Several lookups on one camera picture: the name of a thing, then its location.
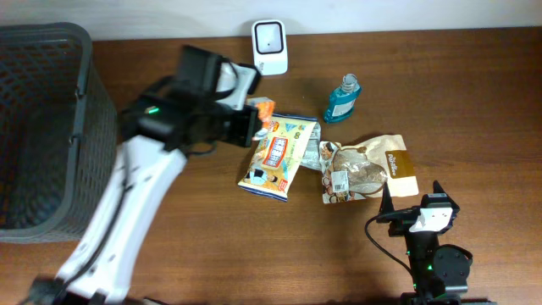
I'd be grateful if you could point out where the small orange snack packet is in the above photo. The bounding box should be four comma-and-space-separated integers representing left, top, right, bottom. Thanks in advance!
246, 97, 275, 141

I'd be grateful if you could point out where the beige PanTree snack pouch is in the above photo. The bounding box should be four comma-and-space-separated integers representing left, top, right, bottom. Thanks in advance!
319, 135, 418, 204

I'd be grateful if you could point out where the silver foil snack packet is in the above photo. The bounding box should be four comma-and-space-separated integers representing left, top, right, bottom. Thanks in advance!
301, 123, 321, 171

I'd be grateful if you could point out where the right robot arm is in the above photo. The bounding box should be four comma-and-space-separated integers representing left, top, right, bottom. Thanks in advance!
375, 181, 473, 305

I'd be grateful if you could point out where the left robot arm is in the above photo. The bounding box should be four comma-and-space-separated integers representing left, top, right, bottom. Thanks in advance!
24, 46, 263, 304

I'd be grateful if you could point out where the white barcode scanner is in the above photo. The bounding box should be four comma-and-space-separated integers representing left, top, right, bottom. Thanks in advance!
252, 19, 288, 75

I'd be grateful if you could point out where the grey plastic mesh basket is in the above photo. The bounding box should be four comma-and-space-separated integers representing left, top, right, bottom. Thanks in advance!
1, 23, 117, 243

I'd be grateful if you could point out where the right black cable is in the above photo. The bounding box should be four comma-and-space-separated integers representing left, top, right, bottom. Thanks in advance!
364, 207, 420, 289

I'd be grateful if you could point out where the black cable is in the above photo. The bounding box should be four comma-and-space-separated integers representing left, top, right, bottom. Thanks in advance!
50, 143, 132, 297
364, 207, 420, 289

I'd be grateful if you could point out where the left black cable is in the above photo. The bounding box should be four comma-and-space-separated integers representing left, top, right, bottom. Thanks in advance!
50, 143, 132, 297

